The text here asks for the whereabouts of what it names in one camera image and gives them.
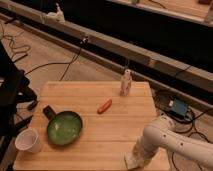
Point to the black equipment stand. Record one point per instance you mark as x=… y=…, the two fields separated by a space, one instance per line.
x=14 y=89

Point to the long metal rail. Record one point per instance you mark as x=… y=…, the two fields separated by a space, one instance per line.
x=174 y=49

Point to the white paper cup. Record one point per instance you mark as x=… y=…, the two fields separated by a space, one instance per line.
x=28 y=141

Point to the orange sausage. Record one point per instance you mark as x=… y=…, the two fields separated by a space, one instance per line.
x=104 y=107

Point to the blue power box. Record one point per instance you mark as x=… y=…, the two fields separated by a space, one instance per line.
x=178 y=107

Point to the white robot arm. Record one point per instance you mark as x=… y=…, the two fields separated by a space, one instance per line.
x=159 y=133

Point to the white clamp on rail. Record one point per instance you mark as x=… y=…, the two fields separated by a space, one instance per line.
x=58 y=15

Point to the small clear bottle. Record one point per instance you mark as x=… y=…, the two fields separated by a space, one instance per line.
x=126 y=80

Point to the white square sponge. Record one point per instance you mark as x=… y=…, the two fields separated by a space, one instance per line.
x=130 y=163

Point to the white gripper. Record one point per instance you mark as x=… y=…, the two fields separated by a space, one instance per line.
x=141 y=156

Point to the green frying pan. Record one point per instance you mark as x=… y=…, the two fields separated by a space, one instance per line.
x=64 y=127

